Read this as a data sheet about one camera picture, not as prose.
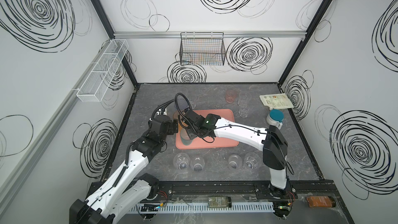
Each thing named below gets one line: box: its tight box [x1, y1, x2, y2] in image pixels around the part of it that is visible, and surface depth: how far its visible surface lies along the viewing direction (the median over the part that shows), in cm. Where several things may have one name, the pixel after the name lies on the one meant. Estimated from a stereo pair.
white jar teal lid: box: [266, 108, 285, 130], surface depth 96 cm
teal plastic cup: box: [179, 127, 193, 146], surface depth 74 cm
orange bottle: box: [306, 195, 336, 208], surface depth 69 cm
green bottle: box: [207, 196, 232, 208], surface depth 69 cm
